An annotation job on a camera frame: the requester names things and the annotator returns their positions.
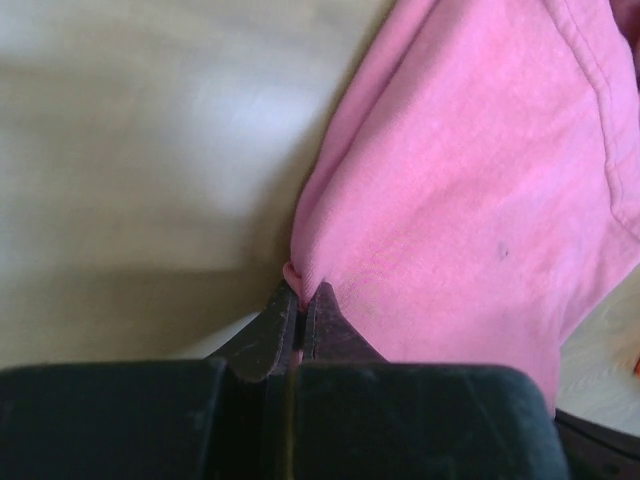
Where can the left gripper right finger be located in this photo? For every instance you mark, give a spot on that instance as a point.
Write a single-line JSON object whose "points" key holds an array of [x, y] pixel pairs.
{"points": [[357, 417]]}

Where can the pink red t shirt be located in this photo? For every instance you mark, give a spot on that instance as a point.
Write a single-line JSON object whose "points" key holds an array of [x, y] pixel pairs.
{"points": [[477, 191]]}

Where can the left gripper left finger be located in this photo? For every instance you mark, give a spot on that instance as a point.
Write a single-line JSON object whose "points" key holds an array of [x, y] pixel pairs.
{"points": [[219, 417]]}

